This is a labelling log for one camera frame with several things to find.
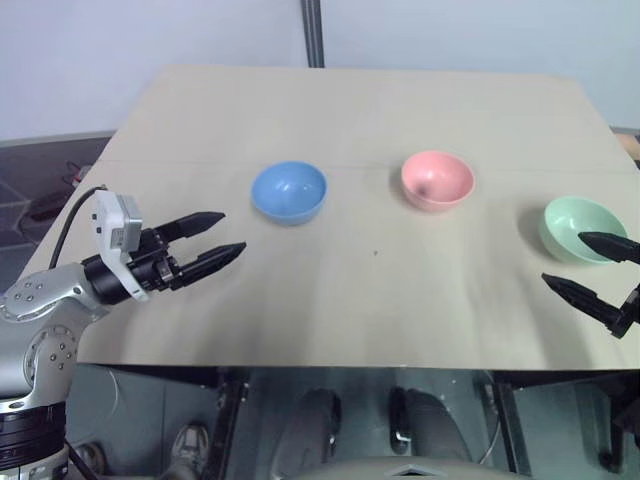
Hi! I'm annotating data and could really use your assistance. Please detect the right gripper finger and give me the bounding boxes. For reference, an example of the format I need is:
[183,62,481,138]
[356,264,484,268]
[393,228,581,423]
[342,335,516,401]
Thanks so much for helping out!
[541,272,622,332]
[577,230,640,265]

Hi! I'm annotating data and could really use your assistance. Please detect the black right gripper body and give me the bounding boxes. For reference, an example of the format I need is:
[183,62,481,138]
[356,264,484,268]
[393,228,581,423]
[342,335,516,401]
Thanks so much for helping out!
[606,281,640,341]

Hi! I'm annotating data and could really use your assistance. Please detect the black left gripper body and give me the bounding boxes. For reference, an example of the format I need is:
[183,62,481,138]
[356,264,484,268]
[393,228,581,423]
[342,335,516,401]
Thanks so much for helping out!
[126,225,189,295]

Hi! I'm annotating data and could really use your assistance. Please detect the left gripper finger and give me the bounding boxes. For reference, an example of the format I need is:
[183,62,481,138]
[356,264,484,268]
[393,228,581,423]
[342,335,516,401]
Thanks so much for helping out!
[175,241,248,289]
[158,211,227,247]

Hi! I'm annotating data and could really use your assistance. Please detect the green bowl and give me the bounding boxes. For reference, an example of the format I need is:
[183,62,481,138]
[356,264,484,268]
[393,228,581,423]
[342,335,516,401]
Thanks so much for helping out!
[537,196,629,265]

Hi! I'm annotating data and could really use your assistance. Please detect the blue bowl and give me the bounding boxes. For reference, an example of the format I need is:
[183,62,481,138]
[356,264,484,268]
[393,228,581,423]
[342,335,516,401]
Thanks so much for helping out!
[249,160,329,227]

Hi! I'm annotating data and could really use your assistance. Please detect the black table leg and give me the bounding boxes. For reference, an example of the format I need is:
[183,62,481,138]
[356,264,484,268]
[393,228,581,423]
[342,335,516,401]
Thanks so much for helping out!
[199,367,251,480]
[598,369,640,474]
[492,369,532,474]

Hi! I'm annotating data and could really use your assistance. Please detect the dark object on floor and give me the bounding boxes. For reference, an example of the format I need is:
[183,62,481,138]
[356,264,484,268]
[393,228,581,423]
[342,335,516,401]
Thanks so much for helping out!
[26,191,69,224]

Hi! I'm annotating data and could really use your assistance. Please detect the pink red bowl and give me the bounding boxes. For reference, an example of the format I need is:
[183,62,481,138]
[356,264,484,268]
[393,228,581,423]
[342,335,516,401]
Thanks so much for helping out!
[400,150,475,213]

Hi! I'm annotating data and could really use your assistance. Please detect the grey sneaker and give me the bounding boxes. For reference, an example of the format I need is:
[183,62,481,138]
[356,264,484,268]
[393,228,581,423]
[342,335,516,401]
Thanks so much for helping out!
[171,422,211,472]
[74,441,107,477]

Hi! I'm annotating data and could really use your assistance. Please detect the dark rounded robot leg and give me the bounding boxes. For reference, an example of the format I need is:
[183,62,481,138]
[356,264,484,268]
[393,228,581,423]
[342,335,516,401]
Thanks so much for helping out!
[388,385,474,462]

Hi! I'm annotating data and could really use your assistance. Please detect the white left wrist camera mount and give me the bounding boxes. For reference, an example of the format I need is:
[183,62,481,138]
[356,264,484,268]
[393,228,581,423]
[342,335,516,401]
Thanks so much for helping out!
[91,188,152,303]

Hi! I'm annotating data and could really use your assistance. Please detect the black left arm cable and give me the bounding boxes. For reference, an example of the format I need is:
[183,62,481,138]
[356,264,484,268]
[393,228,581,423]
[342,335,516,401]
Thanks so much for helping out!
[49,183,109,269]

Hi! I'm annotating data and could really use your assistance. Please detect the red and black cable clips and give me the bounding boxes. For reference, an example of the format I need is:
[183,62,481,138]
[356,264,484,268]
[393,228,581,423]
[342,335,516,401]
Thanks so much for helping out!
[61,159,94,187]

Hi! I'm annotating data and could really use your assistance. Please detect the grey vertical wall post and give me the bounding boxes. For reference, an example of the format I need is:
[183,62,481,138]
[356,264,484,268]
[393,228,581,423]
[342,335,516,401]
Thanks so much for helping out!
[299,0,327,69]

